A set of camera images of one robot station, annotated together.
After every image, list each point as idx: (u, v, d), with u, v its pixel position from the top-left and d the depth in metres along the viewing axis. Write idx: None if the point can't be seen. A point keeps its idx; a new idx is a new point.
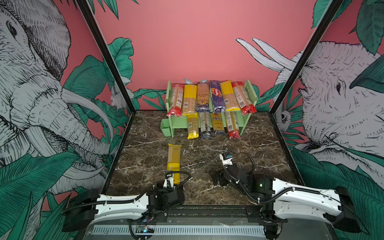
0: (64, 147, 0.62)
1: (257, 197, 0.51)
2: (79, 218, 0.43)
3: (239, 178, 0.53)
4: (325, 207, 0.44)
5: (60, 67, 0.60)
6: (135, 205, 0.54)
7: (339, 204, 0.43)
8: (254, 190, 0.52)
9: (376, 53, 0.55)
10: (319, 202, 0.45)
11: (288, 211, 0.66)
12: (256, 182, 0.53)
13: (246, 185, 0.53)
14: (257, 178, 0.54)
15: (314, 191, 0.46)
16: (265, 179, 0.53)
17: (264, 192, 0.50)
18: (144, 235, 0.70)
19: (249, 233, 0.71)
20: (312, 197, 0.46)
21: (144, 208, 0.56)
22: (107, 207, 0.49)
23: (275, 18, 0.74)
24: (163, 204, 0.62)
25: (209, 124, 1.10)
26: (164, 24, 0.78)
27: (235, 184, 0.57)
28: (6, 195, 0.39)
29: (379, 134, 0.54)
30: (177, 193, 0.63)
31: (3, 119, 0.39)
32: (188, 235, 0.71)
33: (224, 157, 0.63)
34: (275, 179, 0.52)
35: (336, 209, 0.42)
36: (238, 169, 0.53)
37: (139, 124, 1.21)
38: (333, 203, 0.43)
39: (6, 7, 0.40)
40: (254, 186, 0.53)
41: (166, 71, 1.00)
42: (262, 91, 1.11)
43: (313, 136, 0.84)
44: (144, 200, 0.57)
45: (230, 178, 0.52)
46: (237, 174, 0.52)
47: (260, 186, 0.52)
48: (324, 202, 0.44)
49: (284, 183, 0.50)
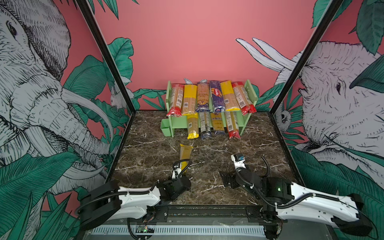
0: (64, 147, 0.62)
1: (274, 202, 0.48)
2: (105, 208, 0.42)
3: (253, 183, 0.49)
4: (343, 214, 0.45)
5: (60, 67, 0.60)
6: (150, 195, 0.56)
7: (357, 211, 0.43)
8: (270, 194, 0.49)
9: (376, 53, 0.55)
10: (337, 209, 0.44)
11: (292, 213, 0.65)
12: (271, 186, 0.50)
13: (261, 189, 0.50)
14: (272, 181, 0.51)
15: (333, 198, 0.46)
16: (283, 183, 0.49)
17: (282, 196, 0.47)
18: (144, 235, 0.70)
19: (249, 233, 0.71)
20: (330, 203, 0.45)
21: (157, 199, 0.58)
22: (128, 198, 0.49)
23: (275, 18, 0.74)
24: (172, 194, 0.64)
25: (209, 124, 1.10)
26: (164, 24, 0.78)
27: (249, 189, 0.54)
28: (6, 195, 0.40)
29: (379, 134, 0.54)
30: (182, 181, 0.64)
31: (3, 119, 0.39)
32: (188, 235, 0.71)
33: (236, 158, 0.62)
34: (293, 183, 0.49)
35: (354, 217, 0.43)
36: (250, 172, 0.50)
37: (139, 124, 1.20)
38: (351, 210, 0.43)
39: (6, 7, 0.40)
40: (269, 190, 0.50)
41: (166, 71, 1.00)
42: (262, 90, 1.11)
43: (313, 136, 0.84)
44: (157, 191, 0.60)
45: (243, 183, 0.50)
46: (251, 178, 0.49)
47: (278, 190, 0.48)
48: (343, 209, 0.44)
49: (303, 188, 0.48)
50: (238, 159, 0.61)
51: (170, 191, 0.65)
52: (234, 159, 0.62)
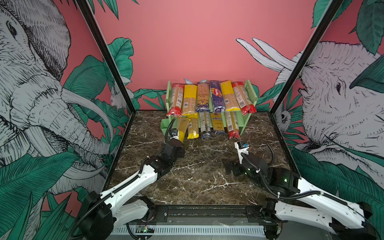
0: (64, 146, 0.62)
1: (278, 191, 0.46)
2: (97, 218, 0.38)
3: (260, 168, 0.47)
4: (347, 219, 0.42)
5: (60, 67, 0.60)
6: (143, 177, 0.51)
7: (364, 219, 0.41)
8: (274, 183, 0.47)
9: (376, 53, 0.55)
10: (342, 213, 0.42)
11: (290, 213, 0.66)
12: (277, 176, 0.48)
13: (266, 176, 0.48)
14: (279, 172, 0.48)
15: (340, 201, 0.43)
16: (291, 176, 0.47)
17: (287, 187, 0.45)
18: (144, 235, 0.70)
19: (249, 233, 0.71)
20: (337, 206, 0.43)
21: (151, 175, 0.53)
22: (118, 195, 0.44)
23: (275, 19, 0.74)
24: (168, 159, 0.60)
25: (209, 124, 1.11)
26: (164, 24, 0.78)
27: (253, 174, 0.50)
28: (6, 195, 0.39)
29: (379, 134, 0.54)
30: (170, 143, 0.58)
31: (3, 119, 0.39)
32: (188, 236, 0.70)
33: (239, 146, 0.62)
34: (301, 177, 0.47)
35: (359, 225, 0.41)
36: (259, 158, 0.47)
37: (139, 124, 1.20)
38: (357, 217, 0.41)
39: (6, 7, 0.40)
40: (274, 179, 0.48)
41: (166, 72, 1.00)
42: (262, 91, 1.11)
43: (313, 136, 0.84)
44: (148, 169, 0.54)
45: (251, 166, 0.47)
46: (259, 163, 0.46)
47: (284, 181, 0.46)
48: (348, 214, 0.42)
49: (310, 185, 0.46)
50: (241, 146, 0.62)
51: (167, 159, 0.60)
52: (238, 146, 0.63)
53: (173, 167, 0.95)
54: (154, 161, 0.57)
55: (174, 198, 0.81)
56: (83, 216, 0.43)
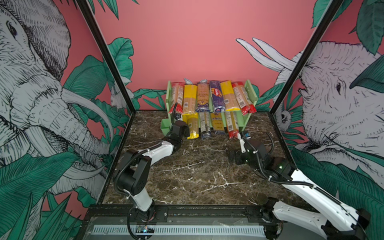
0: (64, 146, 0.62)
1: (270, 175, 0.49)
2: (139, 168, 0.47)
3: (258, 150, 0.51)
4: (336, 218, 0.41)
5: (60, 67, 0.60)
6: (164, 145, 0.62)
7: (354, 222, 0.39)
8: (270, 168, 0.49)
9: (376, 53, 0.55)
10: (333, 211, 0.41)
11: (287, 212, 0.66)
12: (274, 162, 0.50)
13: (263, 161, 0.51)
14: (278, 160, 0.50)
15: (334, 199, 0.42)
16: (288, 165, 0.49)
17: (280, 173, 0.47)
18: (144, 235, 0.70)
19: (249, 233, 0.71)
20: (329, 203, 0.42)
21: (167, 146, 0.62)
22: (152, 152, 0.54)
23: (275, 19, 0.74)
24: (178, 137, 0.71)
25: (209, 124, 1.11)
26: (164, 23, 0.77)
27: (251, 155, 0.54)
28: (6, 195, 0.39)
29: (379, 134, 0.54)
30: (177, 125, 0.68)
31: (3, 119, 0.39)
32: (188, 236, 0.70)
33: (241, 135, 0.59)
34: (298, 169, 0.48)
35: (348, 226, 0.39)
36: (261, 143, 0.50)
37: (139, 124, 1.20)
38: (348, 218, 0.40)
39: (6, 7, 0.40)
40: (270, 165, 0.50)
41: (166, 72, 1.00)
42: (262, 91, 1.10)
43: (313, 136, 0.84)
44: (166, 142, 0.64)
45: (249, 147, 0.52)
46: (258, 146, 0.50)
47: (280, 167, 0.48)
48: (338, 213, 0.41)
49: (305, 177, 0.46)
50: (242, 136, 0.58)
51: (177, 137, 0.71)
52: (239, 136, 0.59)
53: (173, 167, 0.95)
54: (167, 140, 0.67)
55: (174, 198, 0.81)
56: (122, 169, 0.47)
